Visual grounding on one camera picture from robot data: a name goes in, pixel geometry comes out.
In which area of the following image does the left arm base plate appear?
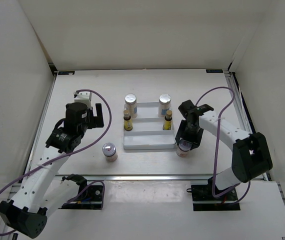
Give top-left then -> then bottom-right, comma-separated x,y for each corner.
61,174 -> 106,210

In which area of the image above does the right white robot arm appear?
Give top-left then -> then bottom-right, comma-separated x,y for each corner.
175,100 -> 273,198

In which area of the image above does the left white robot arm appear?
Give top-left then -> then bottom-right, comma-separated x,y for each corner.
0,102 -> 104,239

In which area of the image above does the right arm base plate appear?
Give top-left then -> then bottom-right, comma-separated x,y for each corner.
185,183 -> 241,212

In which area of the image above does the purple cable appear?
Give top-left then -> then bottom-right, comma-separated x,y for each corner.
0,88 -> 113,237
194,86 -> 251,206

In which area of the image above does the white divided tray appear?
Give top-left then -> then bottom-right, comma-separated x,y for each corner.
122,102 -> 176,151

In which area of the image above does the short jar red label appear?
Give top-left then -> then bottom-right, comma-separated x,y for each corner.
102,142 -> 118,162
176,139 -> 192,157

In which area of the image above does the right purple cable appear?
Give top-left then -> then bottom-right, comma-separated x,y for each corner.
194,86 -> 251,206

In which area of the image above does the small yellow bottle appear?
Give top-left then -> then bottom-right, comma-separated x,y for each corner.
162,110 -> 172,130
123,109 -> 133,131

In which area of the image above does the tall jar silver lid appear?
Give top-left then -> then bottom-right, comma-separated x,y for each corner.
124,93 -> 138,119
158,94 -> 171,118

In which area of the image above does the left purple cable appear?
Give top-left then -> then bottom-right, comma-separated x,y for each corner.
0,88 -> 113,237

